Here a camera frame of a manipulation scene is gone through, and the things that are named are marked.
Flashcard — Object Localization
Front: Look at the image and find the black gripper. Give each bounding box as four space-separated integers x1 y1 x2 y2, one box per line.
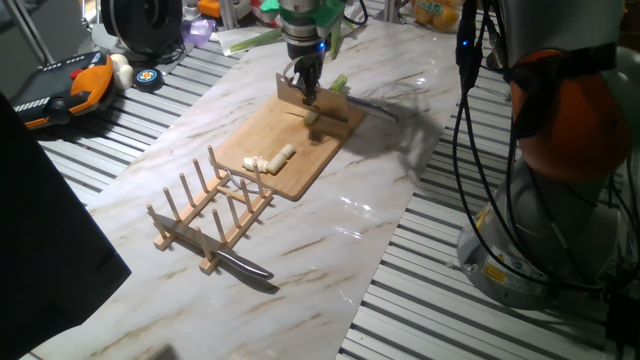
287 40 327 106

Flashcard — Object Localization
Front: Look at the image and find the steel cleaver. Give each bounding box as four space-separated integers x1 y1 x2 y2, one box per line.
276 73 400 125

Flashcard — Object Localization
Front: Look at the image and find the wooden cutting board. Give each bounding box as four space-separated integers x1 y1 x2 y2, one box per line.
213 79 370 202

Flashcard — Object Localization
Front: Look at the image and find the long white scallion piece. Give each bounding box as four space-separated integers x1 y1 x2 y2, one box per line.
266 152 289 176

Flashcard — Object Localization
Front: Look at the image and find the purple plastic bag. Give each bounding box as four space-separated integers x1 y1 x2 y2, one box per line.
179 17 217 49

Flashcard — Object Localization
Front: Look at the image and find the orange plastic tool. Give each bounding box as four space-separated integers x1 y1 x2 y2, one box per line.
196 0 223 20

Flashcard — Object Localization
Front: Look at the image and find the clear bag of yellow fruit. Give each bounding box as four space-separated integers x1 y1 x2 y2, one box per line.
410 0 462 34

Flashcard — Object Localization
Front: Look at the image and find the wooden peg rack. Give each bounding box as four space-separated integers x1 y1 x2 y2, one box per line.
145 144 275 276

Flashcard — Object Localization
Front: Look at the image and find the round blue black tape measure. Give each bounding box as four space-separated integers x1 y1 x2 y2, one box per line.
133 68 165 93

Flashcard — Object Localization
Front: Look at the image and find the black round spool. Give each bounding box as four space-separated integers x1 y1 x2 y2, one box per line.
99 0 185 56

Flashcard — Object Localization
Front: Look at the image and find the small white rounded object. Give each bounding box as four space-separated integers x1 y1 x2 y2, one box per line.
109 53 135 91

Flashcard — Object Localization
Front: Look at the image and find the pointed steel kitchen knife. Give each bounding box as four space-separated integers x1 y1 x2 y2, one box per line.
153 213 275 281

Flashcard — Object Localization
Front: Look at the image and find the marble pattern table mat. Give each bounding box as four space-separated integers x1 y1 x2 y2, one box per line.
29 19 476 360

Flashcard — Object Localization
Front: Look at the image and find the orange black teach pendant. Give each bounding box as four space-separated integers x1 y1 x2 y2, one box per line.
9 50 117 131

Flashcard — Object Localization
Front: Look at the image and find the green wrist mount plate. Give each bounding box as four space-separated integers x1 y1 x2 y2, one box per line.
259 0 347 29

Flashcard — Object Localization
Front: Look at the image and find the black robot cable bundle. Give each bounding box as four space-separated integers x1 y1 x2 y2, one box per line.
342 0 640 301

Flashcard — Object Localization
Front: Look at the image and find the upright aluminium frame post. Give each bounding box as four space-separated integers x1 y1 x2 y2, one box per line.
8 0 56 66

